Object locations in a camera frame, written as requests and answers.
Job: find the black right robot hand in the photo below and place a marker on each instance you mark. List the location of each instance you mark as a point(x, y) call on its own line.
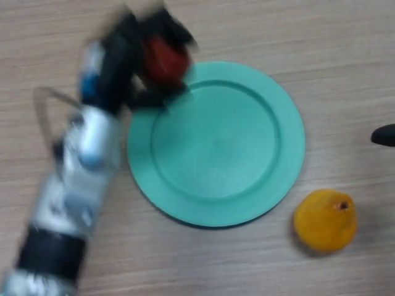
point(384, 135)

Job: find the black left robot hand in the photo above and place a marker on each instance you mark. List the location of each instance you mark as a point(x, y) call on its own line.
point(123, 61)

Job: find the red apple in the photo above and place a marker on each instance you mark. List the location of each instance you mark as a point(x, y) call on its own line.
point(168, 61)

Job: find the green round plate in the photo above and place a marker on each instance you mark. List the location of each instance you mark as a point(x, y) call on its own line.
point(217, 145)

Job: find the yellow pear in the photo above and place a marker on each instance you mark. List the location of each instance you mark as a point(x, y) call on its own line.
point(325, 220)

